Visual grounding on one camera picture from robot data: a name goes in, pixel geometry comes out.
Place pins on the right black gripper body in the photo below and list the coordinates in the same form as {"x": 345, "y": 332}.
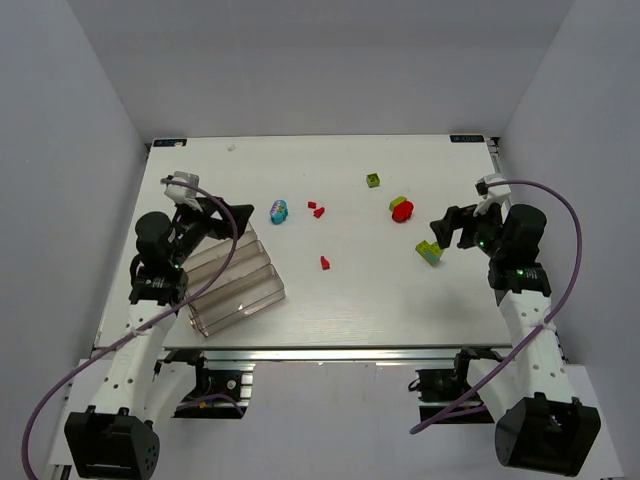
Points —
{"x": 463, "y": 226}

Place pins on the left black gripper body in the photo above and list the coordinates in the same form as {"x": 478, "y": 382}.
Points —
{"x": 215, "y": 220}

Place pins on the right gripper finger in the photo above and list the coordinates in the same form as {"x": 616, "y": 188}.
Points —
{"x": 444, "y": 228}
{"x": 466, "y": 238}

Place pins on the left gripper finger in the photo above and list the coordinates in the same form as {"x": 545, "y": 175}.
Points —
{"x": 224, "y": 229}
{"x": 240, "y": 213}

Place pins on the green and teal lego stack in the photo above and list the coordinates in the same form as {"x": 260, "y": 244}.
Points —
{"x": 430, "y": 252}

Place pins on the teal rounded lego brick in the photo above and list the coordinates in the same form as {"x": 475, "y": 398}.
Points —
{"x": 279, "y": 212}

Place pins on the red round lego brick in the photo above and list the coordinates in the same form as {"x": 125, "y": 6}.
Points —
{"x": 402, "y": 212}

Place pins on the lime green curved lego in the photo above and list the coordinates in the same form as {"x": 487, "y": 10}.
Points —
{"x": 397, "y": 201}

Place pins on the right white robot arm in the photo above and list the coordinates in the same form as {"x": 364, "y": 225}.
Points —
{"x": 540, "y": 423}

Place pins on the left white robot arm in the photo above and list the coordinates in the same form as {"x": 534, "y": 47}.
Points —
{"x": 116, "y": 437}

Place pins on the clear three-compartment container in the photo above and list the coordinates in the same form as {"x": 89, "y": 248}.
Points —
{"x": 248, "y": 282}

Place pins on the small green lego cube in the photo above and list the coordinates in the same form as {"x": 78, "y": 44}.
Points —
{"x": 372, "y": 180}

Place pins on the left blue table label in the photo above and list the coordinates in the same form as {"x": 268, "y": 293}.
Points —
{"x": 169, "y": 143}

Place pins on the blue table label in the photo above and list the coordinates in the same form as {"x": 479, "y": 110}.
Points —
{"x": 169, "y": 143}
{"x": 466, "y": 138}

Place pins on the right blue table label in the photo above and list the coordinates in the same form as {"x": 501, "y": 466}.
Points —
{"x": 466, "y": 138}

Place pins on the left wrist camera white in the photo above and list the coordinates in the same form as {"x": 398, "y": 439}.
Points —
{"x": 179, "y": 188}

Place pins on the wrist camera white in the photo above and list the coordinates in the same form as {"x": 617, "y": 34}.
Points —
{"x": 179, "y": 188}
{"x": 494, "y": 190}

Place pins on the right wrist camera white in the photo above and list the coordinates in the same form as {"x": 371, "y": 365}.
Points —
{"x": 494, "y": 190}

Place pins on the aluminium table rail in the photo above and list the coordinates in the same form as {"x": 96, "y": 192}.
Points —
{"x": 317, "y": 354}

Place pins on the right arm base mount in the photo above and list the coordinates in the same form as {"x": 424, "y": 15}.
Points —
{"x": 438, "y": 387}

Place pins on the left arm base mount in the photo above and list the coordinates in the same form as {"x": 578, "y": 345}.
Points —
{"x": 221, "y": 389}

